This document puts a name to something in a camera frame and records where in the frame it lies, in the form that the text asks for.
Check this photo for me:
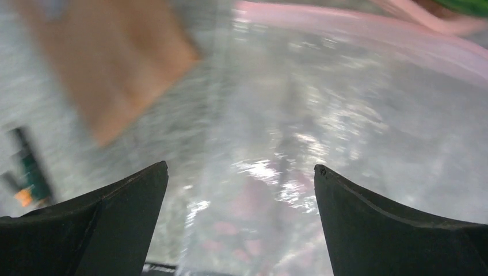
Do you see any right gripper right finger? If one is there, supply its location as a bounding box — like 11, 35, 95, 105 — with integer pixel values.
314, 164, 487, 275

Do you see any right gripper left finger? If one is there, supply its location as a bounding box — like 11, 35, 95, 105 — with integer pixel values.
1, 161, 169, 275

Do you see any pink perforated plastic basket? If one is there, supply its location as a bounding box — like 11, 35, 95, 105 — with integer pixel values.
234, 1, 487, 87

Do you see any long green chili pepper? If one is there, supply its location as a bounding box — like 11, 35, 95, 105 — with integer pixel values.
436, 0, 487, 18

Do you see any green handled screwdriver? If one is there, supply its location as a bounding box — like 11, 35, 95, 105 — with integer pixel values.
1, 127, 55, 208

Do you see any wooden base board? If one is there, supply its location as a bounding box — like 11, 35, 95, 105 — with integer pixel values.
13, 1, 200, 146

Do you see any clear zip top bag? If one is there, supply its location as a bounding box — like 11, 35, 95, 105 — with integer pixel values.
178, 21, 487, 275

